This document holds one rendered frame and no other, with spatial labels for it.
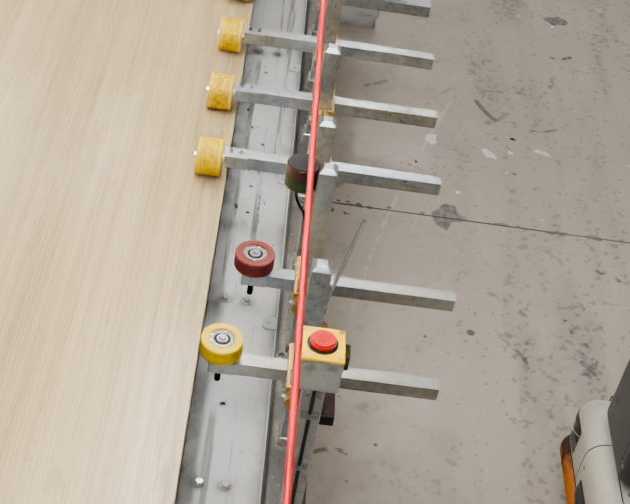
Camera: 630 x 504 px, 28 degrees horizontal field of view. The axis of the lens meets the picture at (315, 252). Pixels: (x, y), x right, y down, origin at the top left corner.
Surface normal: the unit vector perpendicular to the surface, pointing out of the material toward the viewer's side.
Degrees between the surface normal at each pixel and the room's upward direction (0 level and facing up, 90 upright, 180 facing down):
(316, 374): 90
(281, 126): 0
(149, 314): 0
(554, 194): 0
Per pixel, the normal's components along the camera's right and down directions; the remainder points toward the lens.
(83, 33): 0.14, -0.75
